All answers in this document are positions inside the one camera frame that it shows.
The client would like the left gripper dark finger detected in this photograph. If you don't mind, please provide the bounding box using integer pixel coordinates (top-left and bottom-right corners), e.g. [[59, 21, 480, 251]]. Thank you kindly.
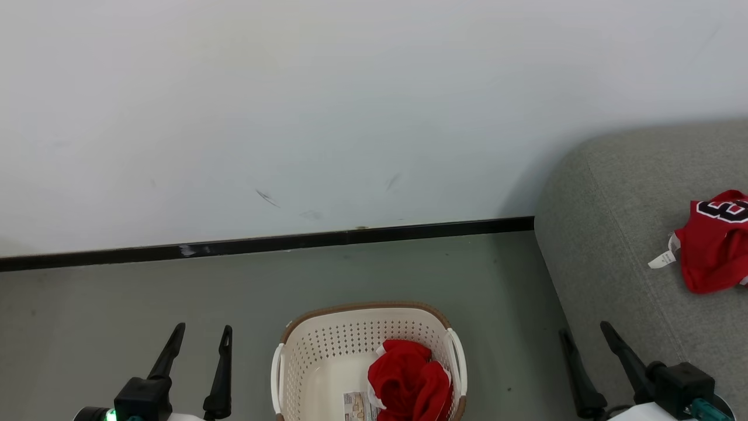
[[203, 325, 233, 420], [148, 322, 186, 381]]

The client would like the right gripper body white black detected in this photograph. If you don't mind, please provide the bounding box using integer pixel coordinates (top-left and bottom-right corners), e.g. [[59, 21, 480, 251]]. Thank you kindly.
[[608, 361, 735, 421]]

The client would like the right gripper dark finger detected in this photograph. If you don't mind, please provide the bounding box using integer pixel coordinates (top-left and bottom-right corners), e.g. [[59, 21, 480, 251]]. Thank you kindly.
[[600, 320, 656, 405], [557, 327, 609, 420]]

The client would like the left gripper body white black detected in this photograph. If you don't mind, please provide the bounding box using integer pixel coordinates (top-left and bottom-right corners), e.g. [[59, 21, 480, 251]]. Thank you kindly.
[[75, 378, 206, 421]]

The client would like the red jersey with black number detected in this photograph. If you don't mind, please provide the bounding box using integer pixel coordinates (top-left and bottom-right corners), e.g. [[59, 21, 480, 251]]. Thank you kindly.
[[647, 189, 748, 294]]

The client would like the red garment with white trim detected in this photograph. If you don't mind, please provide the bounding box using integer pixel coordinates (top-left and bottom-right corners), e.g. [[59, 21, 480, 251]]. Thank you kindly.
[[367, 339, 453, 421]]

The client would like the grey fabric sofa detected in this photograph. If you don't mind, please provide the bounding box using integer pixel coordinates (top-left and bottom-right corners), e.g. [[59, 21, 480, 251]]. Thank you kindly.
[[535, 119, 748, 421]]

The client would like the cream perforated laundry basket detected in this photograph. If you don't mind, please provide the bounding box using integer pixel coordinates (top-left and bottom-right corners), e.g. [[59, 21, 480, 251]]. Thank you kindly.
[[271, 301, 468, 421]]

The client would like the paper product label sticker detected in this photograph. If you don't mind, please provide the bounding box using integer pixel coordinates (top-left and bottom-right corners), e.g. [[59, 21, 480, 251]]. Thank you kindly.
[[343, 391, 380, 421]]

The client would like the black baseboard strip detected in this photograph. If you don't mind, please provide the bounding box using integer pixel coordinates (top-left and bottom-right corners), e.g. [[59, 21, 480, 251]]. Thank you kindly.
[[0, 216, 535, 272]]

